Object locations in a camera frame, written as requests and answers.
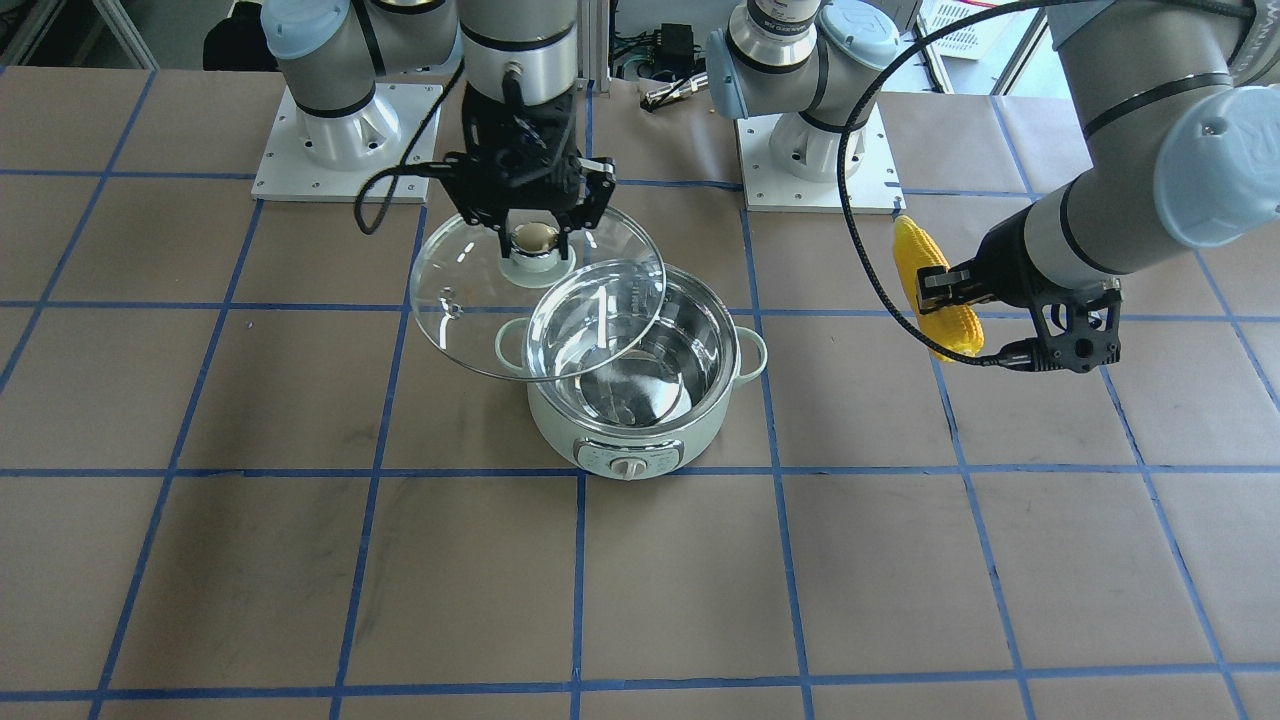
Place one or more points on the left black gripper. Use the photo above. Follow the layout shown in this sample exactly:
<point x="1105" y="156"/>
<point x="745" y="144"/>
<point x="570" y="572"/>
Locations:
<point x="1003" y="262"/>

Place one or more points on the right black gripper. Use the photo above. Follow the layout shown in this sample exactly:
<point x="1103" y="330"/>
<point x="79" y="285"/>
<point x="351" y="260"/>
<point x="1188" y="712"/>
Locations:
<point x="596" y="197"/>

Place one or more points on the yellow corn cob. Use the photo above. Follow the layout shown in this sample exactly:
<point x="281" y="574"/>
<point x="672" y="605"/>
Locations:
<point x="922" y="269"/>

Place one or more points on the glass pot lid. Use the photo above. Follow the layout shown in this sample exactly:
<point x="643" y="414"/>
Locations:
<point x="530" y="290"/>

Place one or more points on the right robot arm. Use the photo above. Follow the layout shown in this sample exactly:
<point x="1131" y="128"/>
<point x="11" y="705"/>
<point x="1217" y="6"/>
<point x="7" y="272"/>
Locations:
<point x="519" y="65"/>

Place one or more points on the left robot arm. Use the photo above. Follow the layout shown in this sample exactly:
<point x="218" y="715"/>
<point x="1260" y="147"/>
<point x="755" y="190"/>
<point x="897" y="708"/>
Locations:
<point x="1177" y="102"/>

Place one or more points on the pale green electric pot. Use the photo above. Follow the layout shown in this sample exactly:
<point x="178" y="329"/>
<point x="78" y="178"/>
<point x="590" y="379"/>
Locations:
<point x="630" y="367"/>

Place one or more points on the black power adapter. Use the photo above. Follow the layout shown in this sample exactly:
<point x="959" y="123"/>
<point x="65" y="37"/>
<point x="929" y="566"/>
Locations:
<point x="674" y="50"/>

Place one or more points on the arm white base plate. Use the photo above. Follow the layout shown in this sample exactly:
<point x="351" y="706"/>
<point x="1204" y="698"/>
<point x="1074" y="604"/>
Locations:
<point x="788" y="165"/>
<point x="314" y="159"/>

